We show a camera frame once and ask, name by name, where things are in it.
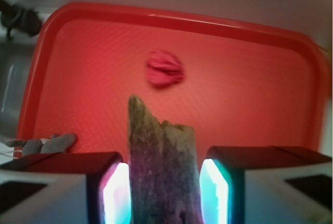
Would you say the crumpled red paper ball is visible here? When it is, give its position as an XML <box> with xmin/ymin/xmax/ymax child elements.
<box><xmin>145</xmin><ymin>49</ymin><xmax>185</xmax><ymax>88</ymax></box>

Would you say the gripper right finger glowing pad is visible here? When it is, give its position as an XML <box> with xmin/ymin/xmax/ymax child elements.
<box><xmin>200</xmin><ymin>146</ymin><xmax>332</xmax><ymax>223</ymax></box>

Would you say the grey plush shark toy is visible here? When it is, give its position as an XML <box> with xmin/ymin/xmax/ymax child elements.
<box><xmin>4</xmin><ymin>133</ymin><xmax>77</xmax><ymax>156</ymax></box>

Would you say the brown wood chip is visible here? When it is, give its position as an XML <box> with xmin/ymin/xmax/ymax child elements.
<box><xmin>127</xmin><ymin>95</ymin><xmax>203</xmax><ymax>223</ymax></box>

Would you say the black camera on stand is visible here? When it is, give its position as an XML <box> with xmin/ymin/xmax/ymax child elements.
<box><xmin>1</xmin><ymin>0</ymin><xmax>43</xmax><ymax>41</ymax></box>

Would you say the red plastic tray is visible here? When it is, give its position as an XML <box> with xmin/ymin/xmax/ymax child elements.
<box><xmin>17</xmin><ymin>3</ymin><xmax>329</xmax><ymax>159</ymax></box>

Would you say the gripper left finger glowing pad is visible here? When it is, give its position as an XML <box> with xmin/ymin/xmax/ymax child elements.
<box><xmin>1</xmin><ymin>152</ymin><xmax>131</xmax><ymax>223</ymax></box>

